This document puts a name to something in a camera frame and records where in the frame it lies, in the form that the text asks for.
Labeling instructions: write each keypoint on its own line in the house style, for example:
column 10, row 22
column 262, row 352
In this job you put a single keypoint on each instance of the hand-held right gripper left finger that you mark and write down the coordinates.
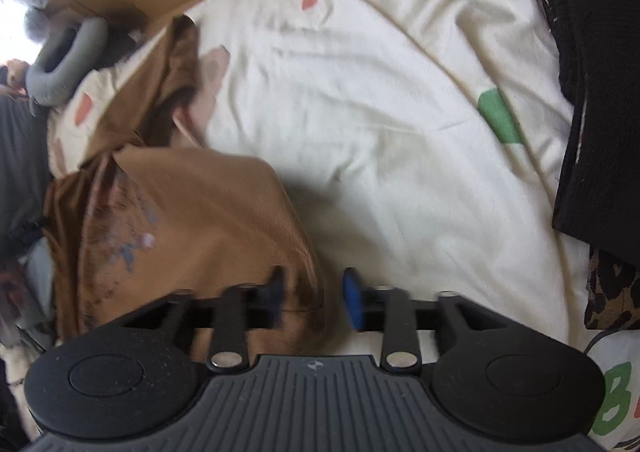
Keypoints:
column 276, row 294

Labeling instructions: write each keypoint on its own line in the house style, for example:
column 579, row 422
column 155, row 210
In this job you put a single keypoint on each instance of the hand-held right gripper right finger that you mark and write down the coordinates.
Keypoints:
column 352, row 299

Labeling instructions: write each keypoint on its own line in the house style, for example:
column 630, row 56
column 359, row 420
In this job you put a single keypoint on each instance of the brown printed t-shirt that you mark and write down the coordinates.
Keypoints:
column 200, row 232

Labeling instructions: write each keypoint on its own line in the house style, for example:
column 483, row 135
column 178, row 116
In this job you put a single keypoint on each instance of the cream printed blanket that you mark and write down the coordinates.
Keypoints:
column 375, row 131

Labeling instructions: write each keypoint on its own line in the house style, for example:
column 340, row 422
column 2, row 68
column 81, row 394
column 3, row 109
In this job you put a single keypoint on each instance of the grey-blue cloth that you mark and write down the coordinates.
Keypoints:
column 40, row 277

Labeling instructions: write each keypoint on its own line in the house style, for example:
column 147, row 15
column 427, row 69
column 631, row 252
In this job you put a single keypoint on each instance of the leopard print cloth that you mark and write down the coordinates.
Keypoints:
column 615, row 292

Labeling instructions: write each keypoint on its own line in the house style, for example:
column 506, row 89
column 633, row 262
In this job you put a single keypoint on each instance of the dark grey pillow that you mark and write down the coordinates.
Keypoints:
column 20, row 156

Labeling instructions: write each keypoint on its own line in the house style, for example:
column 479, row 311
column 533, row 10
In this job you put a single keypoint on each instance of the grey neck pillow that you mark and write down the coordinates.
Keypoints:
column 50, row 76

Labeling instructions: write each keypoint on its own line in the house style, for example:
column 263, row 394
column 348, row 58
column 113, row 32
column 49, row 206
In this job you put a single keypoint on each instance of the black garment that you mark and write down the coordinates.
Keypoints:
column 610, row 81

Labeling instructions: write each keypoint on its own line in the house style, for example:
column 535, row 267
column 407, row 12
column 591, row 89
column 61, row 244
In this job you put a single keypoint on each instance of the brown teddy bear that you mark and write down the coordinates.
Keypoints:
column 12, row 74

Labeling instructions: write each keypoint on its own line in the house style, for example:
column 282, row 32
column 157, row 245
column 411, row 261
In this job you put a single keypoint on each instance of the grey fluffy pompom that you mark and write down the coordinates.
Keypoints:
column 36, row 25

